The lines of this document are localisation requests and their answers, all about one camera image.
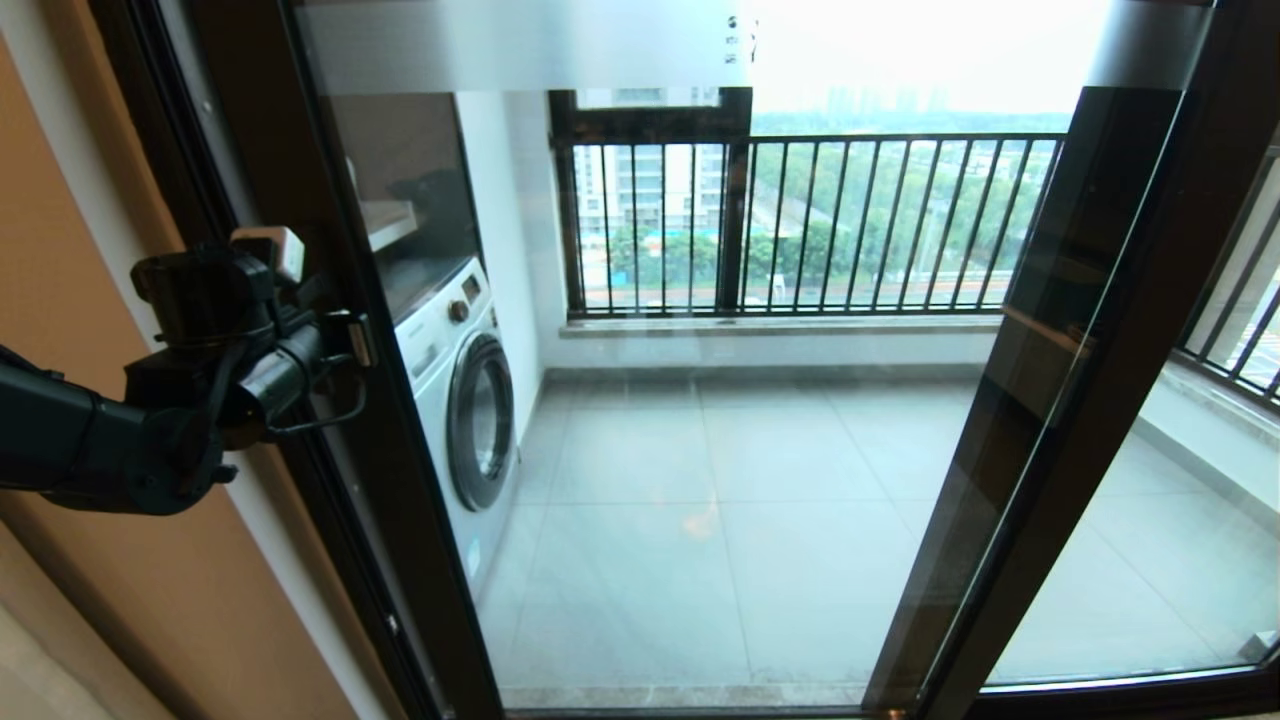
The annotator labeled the dark framed sliding glass door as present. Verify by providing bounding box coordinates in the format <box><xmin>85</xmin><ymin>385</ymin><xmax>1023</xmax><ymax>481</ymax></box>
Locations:
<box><xmin>190</xmin><ymin>0</ymin><xmax>1280</xmax><ymax>720</ymax></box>

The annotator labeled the white shelf board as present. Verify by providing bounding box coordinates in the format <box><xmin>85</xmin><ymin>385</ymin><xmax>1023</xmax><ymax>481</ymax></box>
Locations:
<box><xmin>360</xmin><ymin>200</ymin><xmax>419</xmax><ymax>253</ymax></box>

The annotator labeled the silver front-load washing machine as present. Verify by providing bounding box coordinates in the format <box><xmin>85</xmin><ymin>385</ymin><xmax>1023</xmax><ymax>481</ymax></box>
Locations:
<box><xmin>395</xmin><ymin>258</ymin><xmax>523</xmax><ymax>601</ymax></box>

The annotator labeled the grey stone balcony sill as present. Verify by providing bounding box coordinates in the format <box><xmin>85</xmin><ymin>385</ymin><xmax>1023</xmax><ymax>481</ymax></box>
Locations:
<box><xmin>558</xmin><ymin>315</ymin><xmax>1003</xmax><ymax>341</ymax></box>

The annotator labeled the black balcony railing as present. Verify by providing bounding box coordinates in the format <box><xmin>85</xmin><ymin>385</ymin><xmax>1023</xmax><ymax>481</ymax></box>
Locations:
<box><xmin>570</xmin><ymin>135</ymin><xmax>1066</xmax><ymax>319</ymax></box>

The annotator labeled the grey stone side sill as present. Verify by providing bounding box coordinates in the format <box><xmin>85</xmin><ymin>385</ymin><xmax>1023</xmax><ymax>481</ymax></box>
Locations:
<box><xmin>1135</xmin><ymin>360</ymin><xmax>1280</xmax><ymax>451</ymax></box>

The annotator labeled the dark outer door frame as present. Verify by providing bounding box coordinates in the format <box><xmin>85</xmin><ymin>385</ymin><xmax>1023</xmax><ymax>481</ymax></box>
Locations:
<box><xmin>90</xmin><ymin>0</ymin><xmax>441</xmax><ymax>720</ymax></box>

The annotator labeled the dark balcony window frame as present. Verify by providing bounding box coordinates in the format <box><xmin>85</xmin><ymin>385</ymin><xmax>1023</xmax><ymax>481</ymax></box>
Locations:
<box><xmin>548</xmin><ymin>88</ymin><xmax>753</xmax><ymax>321</ymax></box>

